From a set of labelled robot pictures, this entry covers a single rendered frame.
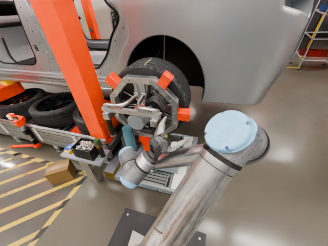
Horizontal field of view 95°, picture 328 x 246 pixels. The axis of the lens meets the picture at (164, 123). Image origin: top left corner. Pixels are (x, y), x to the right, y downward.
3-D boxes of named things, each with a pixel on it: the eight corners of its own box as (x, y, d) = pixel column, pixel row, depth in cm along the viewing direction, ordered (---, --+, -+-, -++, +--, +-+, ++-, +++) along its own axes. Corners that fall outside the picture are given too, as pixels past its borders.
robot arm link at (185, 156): (275, 131, 52) (152, 155, 98) (263, 118, 44) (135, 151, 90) (284, 165, 47) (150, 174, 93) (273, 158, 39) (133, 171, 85)
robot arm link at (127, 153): (132, 159, 90) (137, 175, 80) (113, 156, 83) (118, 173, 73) (139, 147, 88) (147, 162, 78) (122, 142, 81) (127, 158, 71)
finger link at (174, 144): (192, 138, 68) (173, 142, 71) (190, 137, 63) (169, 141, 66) (193, 145, 68) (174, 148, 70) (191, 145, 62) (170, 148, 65)
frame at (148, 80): (178, 137, 132) (179, 77, 99) (176, 142, 127) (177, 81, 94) (123, 128, 146) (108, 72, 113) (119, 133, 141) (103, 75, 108)
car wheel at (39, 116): (27, 132, 197) (15, 117, 182) (51, 106, 249) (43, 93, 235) (78, 126, 201) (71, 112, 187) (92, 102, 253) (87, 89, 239)
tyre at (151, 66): (135, 121, 171) (194, 122, 149) (126, 135, 154) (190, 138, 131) (113, 61, 134) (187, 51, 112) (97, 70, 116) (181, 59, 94)
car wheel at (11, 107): (29, 98, 274) (21, 86, 260) (60, 100, 262) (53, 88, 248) (-11, 120, 223) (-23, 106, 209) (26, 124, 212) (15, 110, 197)
